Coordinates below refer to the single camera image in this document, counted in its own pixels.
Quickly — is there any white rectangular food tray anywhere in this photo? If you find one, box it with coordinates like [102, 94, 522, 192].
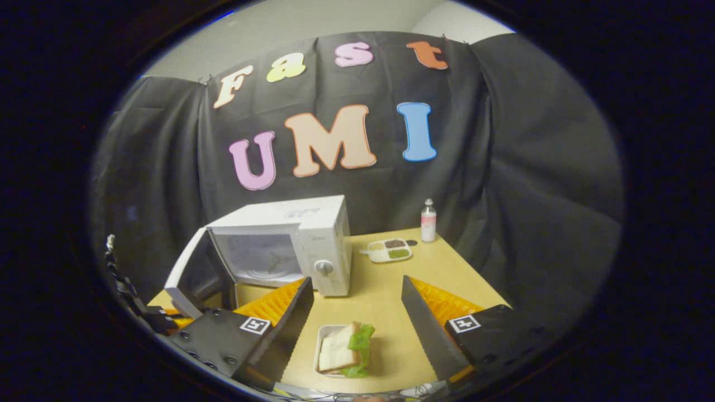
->
[313, 323, 376, 380]

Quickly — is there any white divided sauce plate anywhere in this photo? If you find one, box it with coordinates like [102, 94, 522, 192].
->
[360, 238, 414, 264]

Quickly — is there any small white pink bottle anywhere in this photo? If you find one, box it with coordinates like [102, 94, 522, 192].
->
[420, 198, 438, 243]

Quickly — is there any lettuce sandwich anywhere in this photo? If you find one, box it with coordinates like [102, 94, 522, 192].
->
[318, 321, 376, 379]

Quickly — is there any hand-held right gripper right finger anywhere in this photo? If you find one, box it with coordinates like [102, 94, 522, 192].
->
[401, 275, 556, 393]

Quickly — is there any white microwave oven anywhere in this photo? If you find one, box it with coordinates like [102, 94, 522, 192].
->
[164, 194, 353, 319]

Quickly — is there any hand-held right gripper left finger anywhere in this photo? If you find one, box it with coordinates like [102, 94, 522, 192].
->
[168, 276, 314, 392]

